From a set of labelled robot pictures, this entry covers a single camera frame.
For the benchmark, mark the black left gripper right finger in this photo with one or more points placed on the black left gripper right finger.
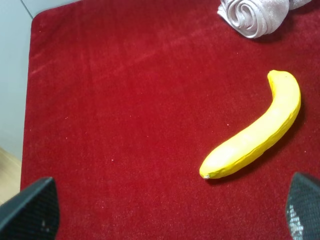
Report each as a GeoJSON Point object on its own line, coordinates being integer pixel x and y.
{"type": "Point", "coordinates": [302, 209]}

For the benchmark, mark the red velvet table cloth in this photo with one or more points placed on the red velvet table cloth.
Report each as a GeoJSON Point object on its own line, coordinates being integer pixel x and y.
{"type": "Point", "coordinates": [125, 99]}

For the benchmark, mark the rolled pink towel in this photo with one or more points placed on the rolled pink towel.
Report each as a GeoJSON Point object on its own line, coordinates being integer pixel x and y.
{"type": "Point", "coordinates": [255, 18]}

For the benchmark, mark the yellow banana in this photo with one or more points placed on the yellow banana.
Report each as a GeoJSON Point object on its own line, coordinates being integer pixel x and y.
{"type": "Point", "coordinates": [250, 143]}

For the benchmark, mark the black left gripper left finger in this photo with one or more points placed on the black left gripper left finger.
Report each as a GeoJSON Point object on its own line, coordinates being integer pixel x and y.
{"type": "Point", "coordinates": [32, 214]}

